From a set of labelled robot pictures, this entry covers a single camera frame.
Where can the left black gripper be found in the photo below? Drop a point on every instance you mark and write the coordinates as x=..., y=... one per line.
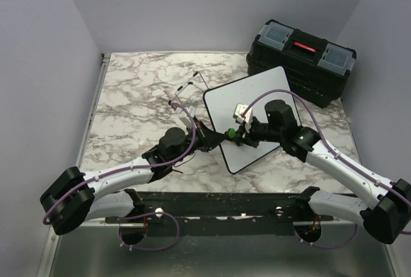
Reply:
x=209, y=139

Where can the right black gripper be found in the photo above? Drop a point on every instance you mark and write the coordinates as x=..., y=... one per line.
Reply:
x=249, y=140

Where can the green black whiteboard eraser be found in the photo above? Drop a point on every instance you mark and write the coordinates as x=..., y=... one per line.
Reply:
x=234, y=136

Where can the white whiteboard with red writing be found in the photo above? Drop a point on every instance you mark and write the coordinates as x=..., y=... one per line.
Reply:
x=220, y=103

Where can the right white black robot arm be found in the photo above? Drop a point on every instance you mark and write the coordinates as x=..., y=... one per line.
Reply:
x=380, y=205

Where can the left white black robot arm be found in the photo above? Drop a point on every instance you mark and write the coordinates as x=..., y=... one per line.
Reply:
x=152, y=166

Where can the black plastic toolbox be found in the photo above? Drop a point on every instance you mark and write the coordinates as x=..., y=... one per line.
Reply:
x=316, y=69

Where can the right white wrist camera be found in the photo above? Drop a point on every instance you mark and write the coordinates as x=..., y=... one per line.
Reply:
x=243, y=115

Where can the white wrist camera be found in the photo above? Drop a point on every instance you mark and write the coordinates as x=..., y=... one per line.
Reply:
x=243, y=115
x=186, y=118

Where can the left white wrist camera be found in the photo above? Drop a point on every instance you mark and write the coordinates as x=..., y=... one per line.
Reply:
x=186, y=118

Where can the black wire easel stand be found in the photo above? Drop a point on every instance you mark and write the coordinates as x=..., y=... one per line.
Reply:
x=187, y=93

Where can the black front mounting rail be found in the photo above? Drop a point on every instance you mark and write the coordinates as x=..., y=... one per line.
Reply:
x=166, y=214

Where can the aluminium frame extrusion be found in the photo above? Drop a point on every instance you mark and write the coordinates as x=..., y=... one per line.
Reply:
x=68, y=200

